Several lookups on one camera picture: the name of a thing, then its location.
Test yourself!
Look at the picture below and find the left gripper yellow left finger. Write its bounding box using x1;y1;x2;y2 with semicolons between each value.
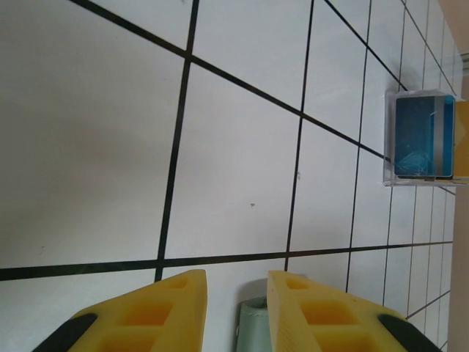
34;268;209;352

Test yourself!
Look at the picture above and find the clear acrylic card box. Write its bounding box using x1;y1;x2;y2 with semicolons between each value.
382;89;469;188

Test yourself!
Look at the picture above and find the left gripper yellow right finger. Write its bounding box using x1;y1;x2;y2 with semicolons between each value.
266;269;440;352

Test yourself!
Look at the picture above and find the blue credit card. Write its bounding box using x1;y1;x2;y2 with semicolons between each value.
394;95;456;180

